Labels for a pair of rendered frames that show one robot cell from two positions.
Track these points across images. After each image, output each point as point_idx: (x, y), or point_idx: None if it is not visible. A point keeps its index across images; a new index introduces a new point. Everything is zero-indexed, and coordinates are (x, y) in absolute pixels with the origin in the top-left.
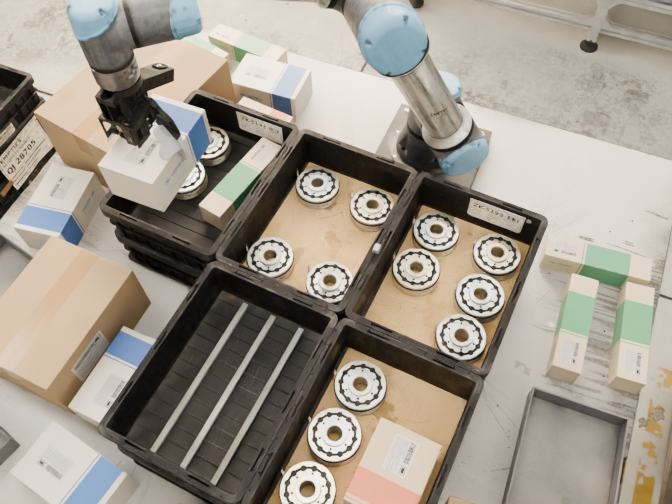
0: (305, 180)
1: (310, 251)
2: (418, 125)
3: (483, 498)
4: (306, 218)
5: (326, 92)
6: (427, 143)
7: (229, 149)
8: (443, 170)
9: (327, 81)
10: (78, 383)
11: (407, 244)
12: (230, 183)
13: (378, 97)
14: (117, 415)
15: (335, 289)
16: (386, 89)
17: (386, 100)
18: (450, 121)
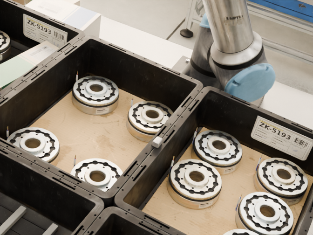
0: (84, 84)
1: (78, 150)
2: (203, 57)
3: None
4: (78, 120)
5: (112, 41)
6: (215, 60)
7: (8, 51)
8: (228, 92)
9: (113, 33)
10: None
11: (186, 159)
12: (3, 71)
13: (160, 52)
14: None
15: (103, 186)
16: (168, 47)
17: (167, 55)
18: (243, 33)
